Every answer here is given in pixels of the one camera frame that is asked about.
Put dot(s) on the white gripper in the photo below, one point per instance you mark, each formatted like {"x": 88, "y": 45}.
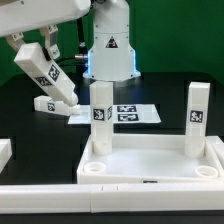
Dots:
{"x": 17, "y": 16}

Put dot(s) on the white desk top tray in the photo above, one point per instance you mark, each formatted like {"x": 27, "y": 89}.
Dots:
{"x": 151, "y": 158}

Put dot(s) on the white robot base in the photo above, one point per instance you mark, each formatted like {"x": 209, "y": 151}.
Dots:
{"x": 111, "y": 57}

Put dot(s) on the white left barrier block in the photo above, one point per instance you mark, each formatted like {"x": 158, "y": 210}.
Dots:
{"x": 5, "y": 152}

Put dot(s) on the white marker sheet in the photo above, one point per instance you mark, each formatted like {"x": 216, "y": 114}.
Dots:
{"x": 122, "y": 114}

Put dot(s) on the black camera stand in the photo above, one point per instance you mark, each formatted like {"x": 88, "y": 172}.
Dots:
{"x": 83, "y": 51}

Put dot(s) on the white front barrier rail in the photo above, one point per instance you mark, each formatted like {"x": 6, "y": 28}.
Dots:
{"x": 95, "y": 198}

